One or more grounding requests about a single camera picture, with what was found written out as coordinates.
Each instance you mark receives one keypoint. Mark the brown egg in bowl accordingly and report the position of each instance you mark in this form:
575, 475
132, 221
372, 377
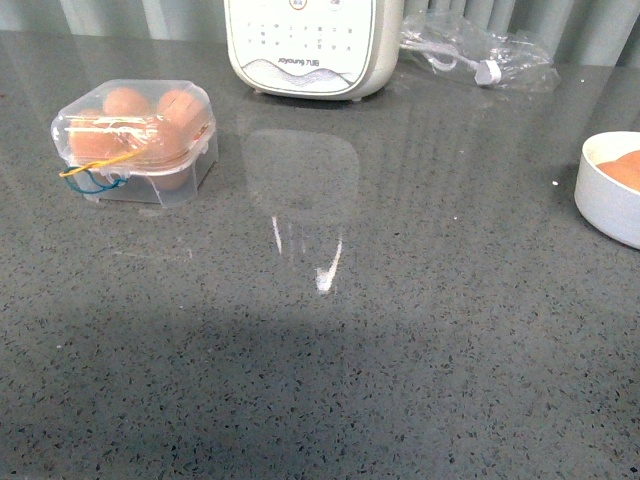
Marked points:
625, 169

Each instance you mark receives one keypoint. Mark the blue rubber band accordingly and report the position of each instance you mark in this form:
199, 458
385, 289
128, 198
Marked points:
87, 182

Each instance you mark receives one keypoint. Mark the clear plastic egg box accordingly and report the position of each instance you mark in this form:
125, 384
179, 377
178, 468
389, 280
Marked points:
202, 149

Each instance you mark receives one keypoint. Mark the clear plastic bag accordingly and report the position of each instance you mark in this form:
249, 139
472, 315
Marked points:
453, 48

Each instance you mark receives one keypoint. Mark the white Joyoung soymilk maker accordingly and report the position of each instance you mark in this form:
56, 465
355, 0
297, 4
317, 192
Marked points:
314, 49

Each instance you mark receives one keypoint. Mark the yellow rubber band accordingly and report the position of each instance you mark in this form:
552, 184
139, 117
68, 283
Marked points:
121, 163

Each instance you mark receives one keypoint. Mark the white round bowl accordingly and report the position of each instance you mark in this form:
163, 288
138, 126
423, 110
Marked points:
608, 205

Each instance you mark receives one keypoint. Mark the grey pleated curtain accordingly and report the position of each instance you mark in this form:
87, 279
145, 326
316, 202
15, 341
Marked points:
601, 33

